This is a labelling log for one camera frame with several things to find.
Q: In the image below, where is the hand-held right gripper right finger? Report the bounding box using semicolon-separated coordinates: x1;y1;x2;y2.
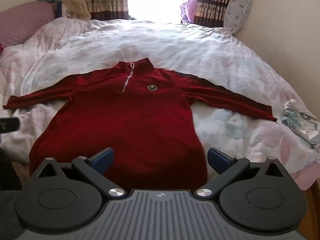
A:
195;147;290;198

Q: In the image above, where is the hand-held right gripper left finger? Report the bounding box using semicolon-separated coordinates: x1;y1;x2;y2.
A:
34;147;127;198

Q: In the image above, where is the red zip-neck sweater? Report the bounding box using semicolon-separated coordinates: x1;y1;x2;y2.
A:
3;57;278;193

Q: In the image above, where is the person's dark clothing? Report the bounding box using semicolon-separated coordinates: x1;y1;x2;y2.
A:
0;146;24;240

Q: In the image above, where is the white printed cloth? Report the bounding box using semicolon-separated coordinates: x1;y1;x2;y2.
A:
281;99;320;152

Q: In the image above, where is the pink bed sheet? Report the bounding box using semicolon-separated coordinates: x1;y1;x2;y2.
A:
293;161;320;191

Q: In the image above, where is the pink pillow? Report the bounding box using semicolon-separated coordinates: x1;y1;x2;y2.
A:
0;1;57;48

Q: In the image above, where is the floral fleece blanket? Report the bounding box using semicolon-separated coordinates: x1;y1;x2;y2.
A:
0;19;320;173

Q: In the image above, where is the cream fleece cloth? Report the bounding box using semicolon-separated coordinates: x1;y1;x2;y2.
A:
55;0;92;21

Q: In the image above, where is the white patterned pillow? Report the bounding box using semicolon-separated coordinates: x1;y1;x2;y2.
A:
223;0;251;34

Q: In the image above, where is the purple cloth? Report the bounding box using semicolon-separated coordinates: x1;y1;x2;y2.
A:
179;0;200;23

